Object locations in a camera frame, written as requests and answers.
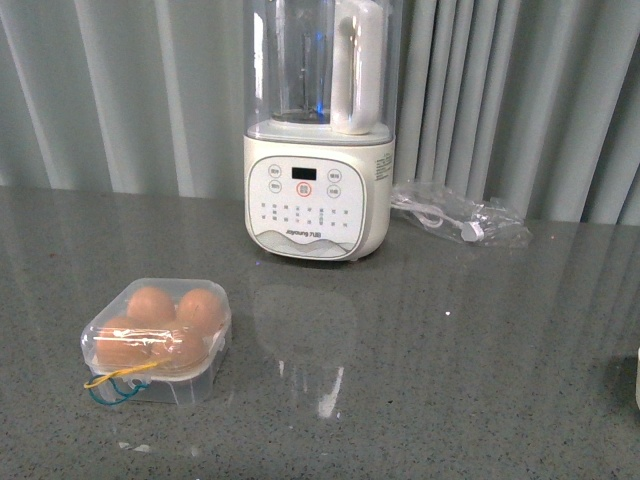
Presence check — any clear plastic egg box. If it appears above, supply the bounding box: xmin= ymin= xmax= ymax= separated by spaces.
xmin=80 ymin=278 xmax=232 ymax=406

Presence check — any clear plastic bag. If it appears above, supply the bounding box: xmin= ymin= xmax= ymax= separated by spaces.
xmin=391 ymin=180 xmax=533 ymax=248

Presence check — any white Joyoung blender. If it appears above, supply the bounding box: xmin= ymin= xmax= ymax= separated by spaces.
xmin=243 ymin=1 xmax=403 ymax=261

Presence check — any blue rubber band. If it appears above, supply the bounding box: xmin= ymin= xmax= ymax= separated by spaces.
xmin=83 ymin=375 xmax=150 ymax=407

